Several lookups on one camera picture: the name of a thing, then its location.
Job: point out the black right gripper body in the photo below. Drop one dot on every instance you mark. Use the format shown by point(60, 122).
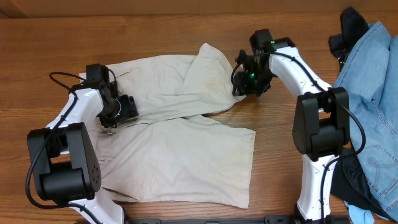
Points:
point(255, 82)

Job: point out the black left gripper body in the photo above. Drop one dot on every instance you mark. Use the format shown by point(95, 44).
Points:
point(120, 111)

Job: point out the beige shorts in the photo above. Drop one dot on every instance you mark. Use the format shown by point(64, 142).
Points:
point(173, 151)

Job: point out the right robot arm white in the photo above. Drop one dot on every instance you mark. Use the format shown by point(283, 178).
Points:
point(321, 122)

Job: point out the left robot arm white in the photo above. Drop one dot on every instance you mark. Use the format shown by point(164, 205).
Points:
point(64, 170)

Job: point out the blue denim jeans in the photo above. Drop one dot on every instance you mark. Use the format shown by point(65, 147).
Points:
point(370, 78)

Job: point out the black garment near base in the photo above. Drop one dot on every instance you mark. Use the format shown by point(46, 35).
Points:
point(350, 184)

